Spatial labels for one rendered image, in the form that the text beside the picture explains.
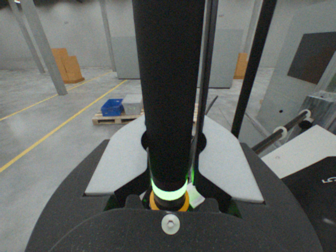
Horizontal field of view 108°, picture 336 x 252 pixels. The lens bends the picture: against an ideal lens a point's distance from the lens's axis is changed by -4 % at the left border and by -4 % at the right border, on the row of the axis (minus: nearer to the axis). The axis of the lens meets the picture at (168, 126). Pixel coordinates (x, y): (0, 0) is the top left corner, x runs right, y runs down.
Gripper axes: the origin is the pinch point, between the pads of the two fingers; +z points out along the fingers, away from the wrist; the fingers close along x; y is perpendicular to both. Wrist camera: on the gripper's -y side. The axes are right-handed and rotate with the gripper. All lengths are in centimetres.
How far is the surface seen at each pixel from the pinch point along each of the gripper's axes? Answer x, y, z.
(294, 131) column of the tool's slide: 54, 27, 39
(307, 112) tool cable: 37.7, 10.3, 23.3
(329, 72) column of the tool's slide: 55, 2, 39
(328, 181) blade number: 20.5, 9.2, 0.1
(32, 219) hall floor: -152, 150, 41
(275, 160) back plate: 33.2, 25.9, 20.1
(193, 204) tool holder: 2.6, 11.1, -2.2
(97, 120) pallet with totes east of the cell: -176, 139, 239
